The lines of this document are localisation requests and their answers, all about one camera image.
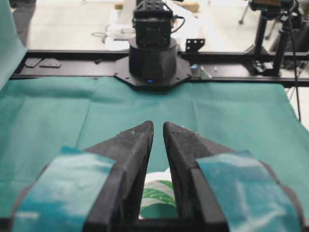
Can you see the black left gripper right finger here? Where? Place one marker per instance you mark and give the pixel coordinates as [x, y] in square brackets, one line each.
[218, 189]

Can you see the black corner bracket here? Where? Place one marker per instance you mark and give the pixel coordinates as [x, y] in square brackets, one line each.
[193, 45]

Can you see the green table cloth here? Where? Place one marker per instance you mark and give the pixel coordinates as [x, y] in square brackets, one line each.
[40, 116]

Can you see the black table frame rail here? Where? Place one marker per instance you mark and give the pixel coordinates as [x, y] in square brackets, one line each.
[198, 67]

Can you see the white duct tape roll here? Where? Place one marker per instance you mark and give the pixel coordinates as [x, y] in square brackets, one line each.
[158, 199]

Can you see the green backdrop curtain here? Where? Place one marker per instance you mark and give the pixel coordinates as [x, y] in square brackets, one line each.
[12, 51]

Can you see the black camera tripod stand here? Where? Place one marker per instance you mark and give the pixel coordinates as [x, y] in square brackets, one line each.
[288, 14]

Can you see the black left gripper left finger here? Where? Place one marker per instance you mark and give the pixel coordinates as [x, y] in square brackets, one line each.
[87, 190]

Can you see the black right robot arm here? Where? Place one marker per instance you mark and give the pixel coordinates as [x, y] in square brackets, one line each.
[153, 61]

